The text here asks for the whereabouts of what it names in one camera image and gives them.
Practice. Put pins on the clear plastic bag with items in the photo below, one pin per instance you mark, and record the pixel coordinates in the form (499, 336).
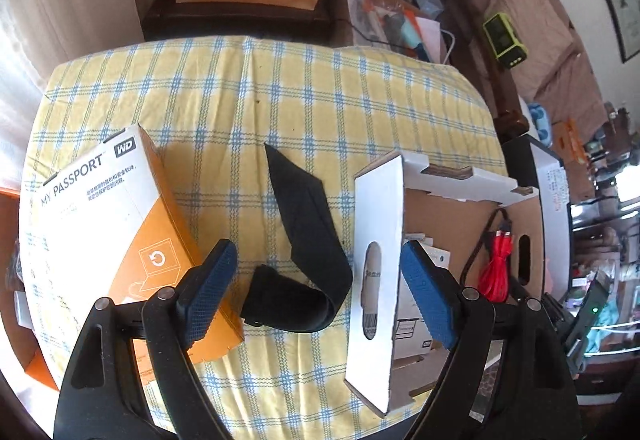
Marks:
(380, 15)

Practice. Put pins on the light blue plastic item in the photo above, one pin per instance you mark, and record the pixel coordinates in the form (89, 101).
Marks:
(540, 117)

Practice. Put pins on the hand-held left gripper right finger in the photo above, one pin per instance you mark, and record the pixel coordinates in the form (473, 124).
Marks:
(430, 295)

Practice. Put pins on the brown sofa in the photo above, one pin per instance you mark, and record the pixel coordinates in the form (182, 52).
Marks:
(540, 20)

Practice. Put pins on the white orange hard drive box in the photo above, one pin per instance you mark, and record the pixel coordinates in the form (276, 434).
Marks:
(100, 220)

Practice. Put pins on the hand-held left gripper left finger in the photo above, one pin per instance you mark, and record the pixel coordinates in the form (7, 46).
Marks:
(210, 290)

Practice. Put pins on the yellow plaid tablecloth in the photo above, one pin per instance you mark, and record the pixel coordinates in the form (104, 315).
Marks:
(225, 95)

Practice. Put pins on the cardboard tray box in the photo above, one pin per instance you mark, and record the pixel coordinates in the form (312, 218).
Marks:
(377, 200)

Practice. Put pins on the green black device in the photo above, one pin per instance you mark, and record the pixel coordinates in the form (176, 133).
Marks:
(502, 40)

